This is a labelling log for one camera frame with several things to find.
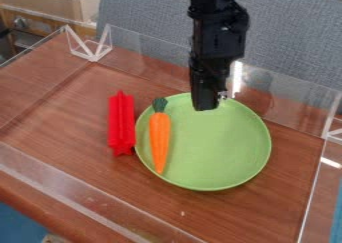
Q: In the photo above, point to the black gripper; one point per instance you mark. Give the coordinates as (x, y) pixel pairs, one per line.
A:
(220, 22)

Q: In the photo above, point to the orange toy carrot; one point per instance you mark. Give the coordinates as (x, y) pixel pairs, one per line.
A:
(159, 133)

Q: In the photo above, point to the green round plate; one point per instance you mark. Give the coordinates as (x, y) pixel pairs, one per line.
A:
(219, 147)

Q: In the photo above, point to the cardboard box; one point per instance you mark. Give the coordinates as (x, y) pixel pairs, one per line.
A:
(78, 10)

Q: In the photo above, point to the wooden shelf with knob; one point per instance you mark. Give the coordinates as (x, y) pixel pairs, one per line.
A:
(41, 24)

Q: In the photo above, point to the clear acrylic triangle bracket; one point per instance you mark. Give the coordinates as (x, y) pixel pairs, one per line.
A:
(88, 49)

